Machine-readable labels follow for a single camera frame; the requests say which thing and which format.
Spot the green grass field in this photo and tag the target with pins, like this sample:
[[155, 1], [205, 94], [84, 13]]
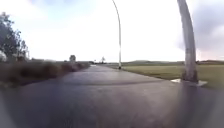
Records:
[[160, 70]]

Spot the pale concrete pole base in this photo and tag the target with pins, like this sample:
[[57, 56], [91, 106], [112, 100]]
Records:
[[202, 83]]

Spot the large leafy tree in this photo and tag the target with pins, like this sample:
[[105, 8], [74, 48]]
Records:
[[8, 40]]

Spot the grey street lamp pole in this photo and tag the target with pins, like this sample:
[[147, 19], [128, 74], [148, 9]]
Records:
[[119, 43], [190, 50]]

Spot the dark grey asphalt path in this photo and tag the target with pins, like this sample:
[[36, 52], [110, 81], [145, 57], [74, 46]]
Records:
[[100, 96]]

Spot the long dark hedge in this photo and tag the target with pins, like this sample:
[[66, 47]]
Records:
[[30, 71]]

